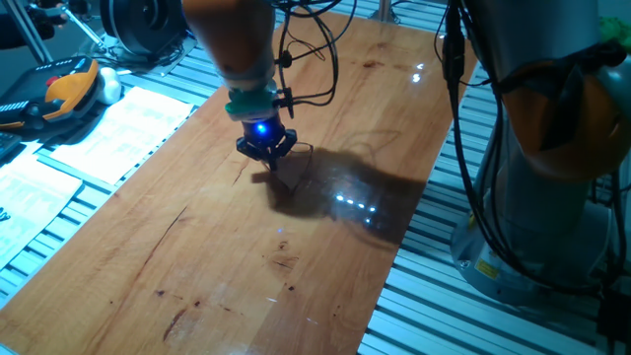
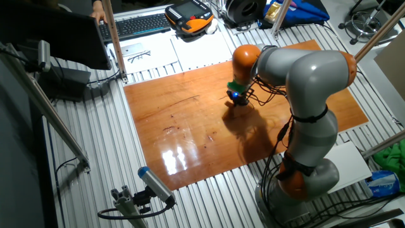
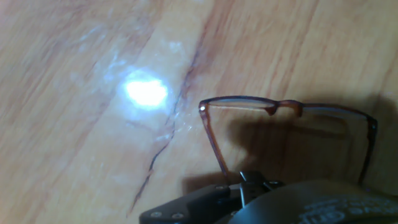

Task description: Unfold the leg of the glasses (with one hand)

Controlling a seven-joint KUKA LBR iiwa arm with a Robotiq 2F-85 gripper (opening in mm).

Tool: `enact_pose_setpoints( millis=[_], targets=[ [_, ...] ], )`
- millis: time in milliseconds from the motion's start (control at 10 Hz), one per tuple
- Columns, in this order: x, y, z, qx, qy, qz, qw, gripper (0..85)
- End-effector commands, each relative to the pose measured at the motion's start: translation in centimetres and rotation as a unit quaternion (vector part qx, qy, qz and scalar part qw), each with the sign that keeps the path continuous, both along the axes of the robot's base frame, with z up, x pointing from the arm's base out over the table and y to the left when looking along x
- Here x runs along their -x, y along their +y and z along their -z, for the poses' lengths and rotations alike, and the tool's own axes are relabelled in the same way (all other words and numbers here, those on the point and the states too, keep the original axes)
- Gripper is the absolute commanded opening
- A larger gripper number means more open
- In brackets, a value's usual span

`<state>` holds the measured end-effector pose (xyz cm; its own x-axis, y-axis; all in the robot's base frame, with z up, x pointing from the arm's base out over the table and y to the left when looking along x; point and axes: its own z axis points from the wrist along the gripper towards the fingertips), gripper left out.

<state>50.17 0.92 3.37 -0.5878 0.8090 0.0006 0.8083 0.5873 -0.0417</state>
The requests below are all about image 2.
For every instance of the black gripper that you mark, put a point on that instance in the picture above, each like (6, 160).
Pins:
(239, 98)

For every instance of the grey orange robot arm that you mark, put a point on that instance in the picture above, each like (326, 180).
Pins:
(310, 82)

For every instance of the black-framed glasses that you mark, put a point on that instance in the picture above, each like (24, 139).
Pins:
(139, 57)

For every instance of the person's bare hand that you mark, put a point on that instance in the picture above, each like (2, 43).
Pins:
(98, 16)

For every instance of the white printed paper sheet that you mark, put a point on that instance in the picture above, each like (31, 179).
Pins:
(158, 61)
(202, 50)

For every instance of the glossy wooden board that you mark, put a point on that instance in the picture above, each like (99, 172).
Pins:
(190, 136)

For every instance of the white rounded plastic object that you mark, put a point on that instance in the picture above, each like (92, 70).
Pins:
(211, 27)

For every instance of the black round spool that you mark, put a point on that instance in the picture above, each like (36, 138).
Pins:
(245, 11)

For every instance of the gold foil pack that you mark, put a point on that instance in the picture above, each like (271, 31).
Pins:
(272, 12)

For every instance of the orange black teach pendant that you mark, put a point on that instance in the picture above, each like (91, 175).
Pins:
(190, 16)

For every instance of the blue fabric bag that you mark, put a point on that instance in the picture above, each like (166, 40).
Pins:
(303, 12)

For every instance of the silver smartphone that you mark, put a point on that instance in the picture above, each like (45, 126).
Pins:
(133, 49)

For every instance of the black computer keyboard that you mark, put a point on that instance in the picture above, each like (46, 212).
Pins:
(136, 27)

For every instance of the dark pen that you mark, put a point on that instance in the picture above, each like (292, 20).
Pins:
(113, 57)

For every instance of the white flat board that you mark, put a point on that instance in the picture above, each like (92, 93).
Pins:
(354, 164)

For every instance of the chrome stool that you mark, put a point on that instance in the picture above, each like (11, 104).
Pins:
(364, 22)

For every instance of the short aluminium profile stub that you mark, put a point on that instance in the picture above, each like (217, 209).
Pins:
(126, 207)

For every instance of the beige cardboard panel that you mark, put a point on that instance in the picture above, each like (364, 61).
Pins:
(394, 63)

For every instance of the blue tissue pack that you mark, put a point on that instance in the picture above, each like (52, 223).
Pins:
(381, 183)

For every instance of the green cloth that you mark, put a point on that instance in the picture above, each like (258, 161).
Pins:
(392, 161)

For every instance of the black box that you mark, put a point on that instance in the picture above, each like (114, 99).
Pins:
(66, 84)

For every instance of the black computer monitor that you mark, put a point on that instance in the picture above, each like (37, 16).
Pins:
(47, 31)

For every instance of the aluminium frame post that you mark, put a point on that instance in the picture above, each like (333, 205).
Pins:
(379, 31)
(41, 101)
(114, 41)
(384, 144)
(280, 17)

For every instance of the silver camera with blue cap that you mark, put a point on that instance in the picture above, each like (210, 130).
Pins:
(156, 185)

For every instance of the black camera clamp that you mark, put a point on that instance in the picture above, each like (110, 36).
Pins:
(141, 199)

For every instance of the upright silver camera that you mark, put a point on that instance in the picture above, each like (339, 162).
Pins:
(44, 55)

